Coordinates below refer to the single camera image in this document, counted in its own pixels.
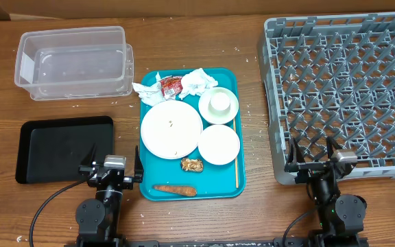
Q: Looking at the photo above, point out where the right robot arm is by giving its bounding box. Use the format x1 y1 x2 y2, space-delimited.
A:
280 137 368 246

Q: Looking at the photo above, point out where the small white cup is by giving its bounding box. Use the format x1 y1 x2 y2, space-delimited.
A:
210 92 230 112

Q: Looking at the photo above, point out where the carrot piece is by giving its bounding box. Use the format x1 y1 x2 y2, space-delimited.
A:
153 185 197 197

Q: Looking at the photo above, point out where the teal plastic serving tray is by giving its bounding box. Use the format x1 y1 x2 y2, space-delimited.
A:
139 68 246 201

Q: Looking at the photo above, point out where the grey dishwasher rack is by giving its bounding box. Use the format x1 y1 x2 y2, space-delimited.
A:
258 12 395 185

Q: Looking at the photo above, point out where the clear plastic waste bin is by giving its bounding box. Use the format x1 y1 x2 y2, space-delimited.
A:
14 26 134 101

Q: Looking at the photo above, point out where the walnut food scrap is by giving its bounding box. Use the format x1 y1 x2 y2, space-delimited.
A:
180 158 204 172

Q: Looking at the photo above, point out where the small white bowl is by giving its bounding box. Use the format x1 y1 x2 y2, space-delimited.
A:
197 125 241 165

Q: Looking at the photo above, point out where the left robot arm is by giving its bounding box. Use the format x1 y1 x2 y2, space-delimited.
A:
75 145 144 247

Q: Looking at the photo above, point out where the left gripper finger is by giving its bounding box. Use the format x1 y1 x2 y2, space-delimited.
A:
80 143 97 167
134 146 144 183

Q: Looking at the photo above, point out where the wooden chopstick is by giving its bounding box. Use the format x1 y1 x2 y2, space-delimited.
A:
232 118 239 189

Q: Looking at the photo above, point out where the white tissue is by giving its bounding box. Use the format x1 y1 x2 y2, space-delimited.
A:
132 73 166 106
178 68 218 99

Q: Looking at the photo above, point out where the brown cardboard backdrop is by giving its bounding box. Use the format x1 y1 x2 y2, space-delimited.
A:
0 0 395 21

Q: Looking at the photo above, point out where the black plastic tray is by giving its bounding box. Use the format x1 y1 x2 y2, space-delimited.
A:
15 116 114 184

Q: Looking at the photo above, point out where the large white plate with rice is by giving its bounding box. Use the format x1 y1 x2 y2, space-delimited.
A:
140 100 203 159

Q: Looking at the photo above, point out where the red snack wrapper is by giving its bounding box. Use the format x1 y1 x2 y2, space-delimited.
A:
160 75 183 98

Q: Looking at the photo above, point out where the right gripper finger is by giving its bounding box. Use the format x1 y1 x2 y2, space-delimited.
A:
326 137 342 158
286 137 305 165

